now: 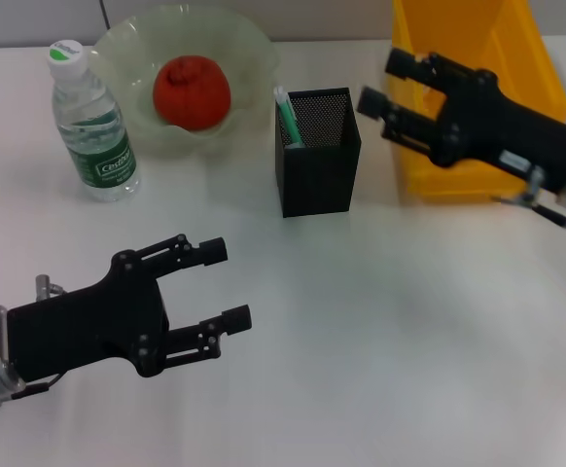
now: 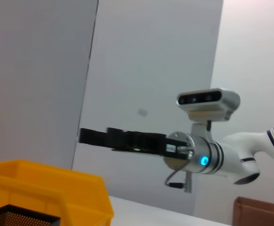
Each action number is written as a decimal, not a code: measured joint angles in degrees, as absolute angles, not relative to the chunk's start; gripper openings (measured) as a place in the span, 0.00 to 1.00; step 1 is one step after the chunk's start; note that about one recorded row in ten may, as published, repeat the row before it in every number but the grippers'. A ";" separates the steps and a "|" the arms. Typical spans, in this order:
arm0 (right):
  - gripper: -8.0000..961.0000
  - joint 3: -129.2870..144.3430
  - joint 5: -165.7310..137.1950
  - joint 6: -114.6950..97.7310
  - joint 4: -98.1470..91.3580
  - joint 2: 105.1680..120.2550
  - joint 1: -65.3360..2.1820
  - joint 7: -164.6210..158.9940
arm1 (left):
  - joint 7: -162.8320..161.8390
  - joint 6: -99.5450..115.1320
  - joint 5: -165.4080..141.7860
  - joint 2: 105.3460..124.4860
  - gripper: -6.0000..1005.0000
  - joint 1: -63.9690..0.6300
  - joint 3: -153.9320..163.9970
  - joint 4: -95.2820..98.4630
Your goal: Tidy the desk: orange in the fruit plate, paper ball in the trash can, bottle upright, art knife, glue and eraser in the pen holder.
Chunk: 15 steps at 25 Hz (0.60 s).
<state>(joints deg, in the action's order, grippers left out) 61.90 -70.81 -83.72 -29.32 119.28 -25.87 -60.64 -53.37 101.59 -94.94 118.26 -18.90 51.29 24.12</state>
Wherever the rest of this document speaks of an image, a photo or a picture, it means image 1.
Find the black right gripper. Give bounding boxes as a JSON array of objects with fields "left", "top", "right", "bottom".
[{"left": 357, "top": 47, "right": 566, "bottom": 195}]

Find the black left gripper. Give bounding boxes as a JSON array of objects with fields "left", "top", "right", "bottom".
[{"left": 6, "top": 234, "right": 254, "bottom": 383}]

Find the mint green pen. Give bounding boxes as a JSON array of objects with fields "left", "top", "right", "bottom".
[{"left": 273, "top": 86, "right": 306, "bottom": 150}]

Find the clear green-label water bottle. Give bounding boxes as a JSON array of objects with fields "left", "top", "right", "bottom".
[{"left": 47, "top": 38, "right": 142, "bottom": 203}]

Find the red tomato-like fruit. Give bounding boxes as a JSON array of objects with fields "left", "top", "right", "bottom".
[{"left": 152, "top": 54, "right": 232, "bottom": 131}]

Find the black mesh pen holder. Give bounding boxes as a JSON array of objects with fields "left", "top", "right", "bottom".
[{"left": 275, "top": 87, "right": 364, "bottom": 219}]

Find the pale green glass fruit plate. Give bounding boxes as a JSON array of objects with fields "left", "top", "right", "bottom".
[{"left": 88, "top": 4, "right": 280, "bottom": 160}]

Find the yellow plastic storage bin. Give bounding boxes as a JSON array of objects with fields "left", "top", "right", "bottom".
[{"left": 385, "top": 0, "right": 566, "bottom": 203}]

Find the left gripper cable with plugs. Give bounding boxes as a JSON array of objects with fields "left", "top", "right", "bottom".
[{"left": 13, "top": 274, "right": 65, "bottom": 400}]

